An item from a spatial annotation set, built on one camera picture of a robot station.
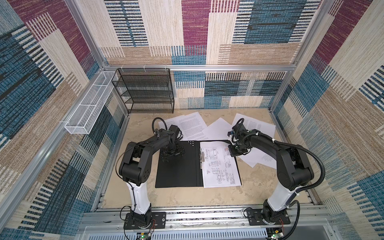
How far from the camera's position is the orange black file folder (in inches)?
34.1

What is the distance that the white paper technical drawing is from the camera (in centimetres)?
87

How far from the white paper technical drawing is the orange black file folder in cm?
2
